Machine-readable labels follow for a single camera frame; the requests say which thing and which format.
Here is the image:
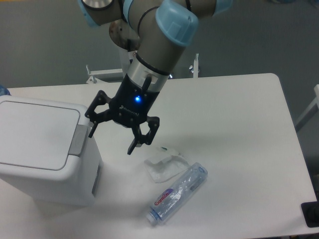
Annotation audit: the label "black device at table edge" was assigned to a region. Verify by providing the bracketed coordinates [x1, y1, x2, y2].
[301, 201, 319, 228]

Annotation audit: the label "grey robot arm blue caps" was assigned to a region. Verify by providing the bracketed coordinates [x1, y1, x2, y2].
[78, 0, 232, 153]

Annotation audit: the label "white furniture at right edge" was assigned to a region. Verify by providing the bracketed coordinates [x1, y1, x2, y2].
[295, 84, 319, 132]

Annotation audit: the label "blue object at left edge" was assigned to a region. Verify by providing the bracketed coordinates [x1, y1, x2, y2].
[0, 85, 11, 96]

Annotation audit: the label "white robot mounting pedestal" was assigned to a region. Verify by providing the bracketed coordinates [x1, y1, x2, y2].
[109, 19, 141, 77]

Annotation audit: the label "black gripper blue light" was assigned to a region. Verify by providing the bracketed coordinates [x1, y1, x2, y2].
[85, 75, 160, 155]

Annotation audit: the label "clear empty plastic water bottle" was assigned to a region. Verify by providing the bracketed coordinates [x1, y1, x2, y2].
[146, 163, 208, 226]

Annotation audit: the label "clear crumpled plastic wrapper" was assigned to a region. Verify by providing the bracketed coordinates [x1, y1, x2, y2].
[144, 146, 190, 183]

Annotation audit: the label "white push-lid trash can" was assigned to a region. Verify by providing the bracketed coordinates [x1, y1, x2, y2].
[0, 96, 103, 206]

